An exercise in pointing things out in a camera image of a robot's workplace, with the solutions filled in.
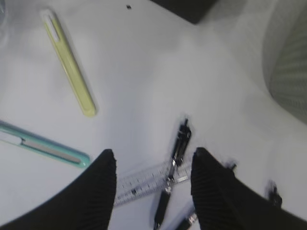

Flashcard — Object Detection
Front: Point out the black rightmost pen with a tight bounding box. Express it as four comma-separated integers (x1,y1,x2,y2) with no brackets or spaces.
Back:
267,181,283,208

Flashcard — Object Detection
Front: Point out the green woven plastic basket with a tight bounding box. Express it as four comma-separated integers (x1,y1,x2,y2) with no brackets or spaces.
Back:
262,0,307,123

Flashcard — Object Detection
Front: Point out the yellow utility knife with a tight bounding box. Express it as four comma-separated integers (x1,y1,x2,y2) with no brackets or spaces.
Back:
40,8,97,117

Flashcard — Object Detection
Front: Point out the black middle pen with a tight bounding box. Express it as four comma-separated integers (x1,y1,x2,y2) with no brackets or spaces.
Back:
175,161,236,230

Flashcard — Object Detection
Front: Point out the black square pen holder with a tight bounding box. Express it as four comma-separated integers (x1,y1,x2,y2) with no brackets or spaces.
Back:
152,0,218,24

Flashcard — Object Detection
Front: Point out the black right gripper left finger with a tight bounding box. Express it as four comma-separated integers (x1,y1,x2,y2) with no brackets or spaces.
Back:
1,149,117,230

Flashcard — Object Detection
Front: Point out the black pen crossing ruler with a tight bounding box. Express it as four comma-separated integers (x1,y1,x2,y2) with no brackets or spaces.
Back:
153,118,191,230

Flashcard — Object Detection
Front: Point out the teal utility knife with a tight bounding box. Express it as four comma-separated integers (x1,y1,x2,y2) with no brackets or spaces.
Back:
0,121,91,168

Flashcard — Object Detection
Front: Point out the black pen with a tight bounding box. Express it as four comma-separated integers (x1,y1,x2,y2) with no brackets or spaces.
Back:
175,161,236,230
267,181,283,208

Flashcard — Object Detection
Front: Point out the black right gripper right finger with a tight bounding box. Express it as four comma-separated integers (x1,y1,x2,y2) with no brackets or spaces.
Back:
191,147,307,230

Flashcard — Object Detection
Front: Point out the clear plastic ruler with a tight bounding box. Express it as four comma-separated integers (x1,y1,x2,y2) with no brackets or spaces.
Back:
112,161,192,208

